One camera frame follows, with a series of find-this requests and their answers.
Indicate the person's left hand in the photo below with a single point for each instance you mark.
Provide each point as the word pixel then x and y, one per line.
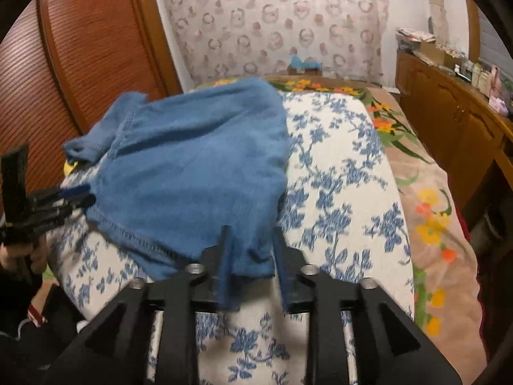
pixel 40 258

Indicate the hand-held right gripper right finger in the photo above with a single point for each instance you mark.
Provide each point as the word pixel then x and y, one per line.
pixel 285 280

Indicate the open cardboard box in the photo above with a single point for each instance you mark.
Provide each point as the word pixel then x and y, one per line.
pixel 435 54

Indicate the white quilt with blue flowers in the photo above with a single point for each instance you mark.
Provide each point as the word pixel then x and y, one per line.
pixel 340 208

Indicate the wooden cabinet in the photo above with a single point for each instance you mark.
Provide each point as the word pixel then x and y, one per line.
pixel 441 100

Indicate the blue crumpled cloth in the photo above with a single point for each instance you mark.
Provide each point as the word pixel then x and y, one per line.
pixel 304 63

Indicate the wooden louvred wardrobe door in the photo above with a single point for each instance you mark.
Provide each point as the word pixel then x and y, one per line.
pixel 92 48

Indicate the group of white bottles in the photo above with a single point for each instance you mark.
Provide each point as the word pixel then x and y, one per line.
pixel 480 75

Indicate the yellow cloth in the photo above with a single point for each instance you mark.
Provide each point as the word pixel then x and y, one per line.
pixel 72 168

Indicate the blue denim pants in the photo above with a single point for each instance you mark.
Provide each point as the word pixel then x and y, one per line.
pixel 180 160

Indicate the floral blanket with yellow flowers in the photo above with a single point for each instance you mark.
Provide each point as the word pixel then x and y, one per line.
pixel 425 224

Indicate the stack of papers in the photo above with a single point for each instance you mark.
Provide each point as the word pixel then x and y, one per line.
pixel 415 39

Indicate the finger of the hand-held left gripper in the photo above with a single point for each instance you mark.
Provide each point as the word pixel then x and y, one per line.
pixel 70 192
pixel 76 204

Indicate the white tissue pack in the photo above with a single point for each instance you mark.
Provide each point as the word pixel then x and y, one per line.
pixel 500 105

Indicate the wooden window frame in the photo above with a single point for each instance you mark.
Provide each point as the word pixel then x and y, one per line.
pixel 473 24

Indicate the grey window blind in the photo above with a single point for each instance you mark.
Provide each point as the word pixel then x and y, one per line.
pixel 497 44

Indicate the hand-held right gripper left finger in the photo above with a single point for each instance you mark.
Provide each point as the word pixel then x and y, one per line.
pixel 225 272

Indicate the pink bottle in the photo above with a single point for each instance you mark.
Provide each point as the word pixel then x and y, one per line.
pixel 495 82

